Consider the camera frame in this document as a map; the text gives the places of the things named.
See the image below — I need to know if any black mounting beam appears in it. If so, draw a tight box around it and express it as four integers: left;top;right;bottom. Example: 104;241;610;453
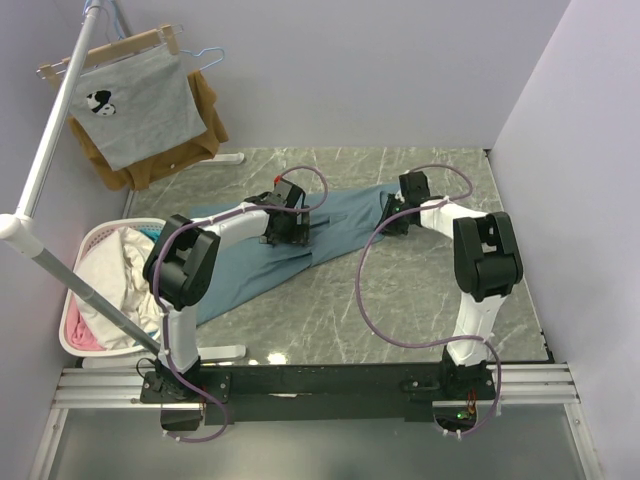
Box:
139;363;497;427

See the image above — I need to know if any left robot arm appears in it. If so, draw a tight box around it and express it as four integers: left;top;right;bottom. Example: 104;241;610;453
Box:
143;177;310;402

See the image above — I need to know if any white clothes rack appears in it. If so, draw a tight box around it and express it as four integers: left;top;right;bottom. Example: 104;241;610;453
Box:
0;0;249;371

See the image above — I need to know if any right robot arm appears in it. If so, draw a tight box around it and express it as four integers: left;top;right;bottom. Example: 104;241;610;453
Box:
380;171;524;399

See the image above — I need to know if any pink garment in basket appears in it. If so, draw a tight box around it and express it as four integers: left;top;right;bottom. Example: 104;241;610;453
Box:
65;296;103;351

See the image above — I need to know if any white perforated laundry basket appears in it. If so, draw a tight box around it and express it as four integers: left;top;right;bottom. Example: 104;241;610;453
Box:
59;218;164;357

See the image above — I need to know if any grey panda t shirt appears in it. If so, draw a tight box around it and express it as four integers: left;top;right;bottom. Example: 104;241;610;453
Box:
70;45;206;171

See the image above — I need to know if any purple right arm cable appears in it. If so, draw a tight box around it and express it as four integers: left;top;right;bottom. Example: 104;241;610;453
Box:
355;163;504;439

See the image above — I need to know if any teal garment in basket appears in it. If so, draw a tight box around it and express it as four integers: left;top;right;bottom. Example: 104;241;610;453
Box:
140;229;160;242

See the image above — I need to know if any blue wire hanger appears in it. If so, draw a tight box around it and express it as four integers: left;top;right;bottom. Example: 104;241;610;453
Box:
82;1;226;71

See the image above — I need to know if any blue t shirt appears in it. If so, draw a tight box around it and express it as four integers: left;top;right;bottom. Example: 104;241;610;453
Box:
197;183;399;325

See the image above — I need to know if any wooden clip hanger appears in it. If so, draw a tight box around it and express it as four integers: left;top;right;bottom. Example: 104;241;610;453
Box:
36;24;184;90

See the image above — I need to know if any brown hanging shirt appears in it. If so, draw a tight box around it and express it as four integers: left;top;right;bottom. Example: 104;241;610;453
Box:
68;71;229;191

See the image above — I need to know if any aluminium rail frame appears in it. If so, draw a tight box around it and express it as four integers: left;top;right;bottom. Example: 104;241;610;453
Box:
28;364;604;479

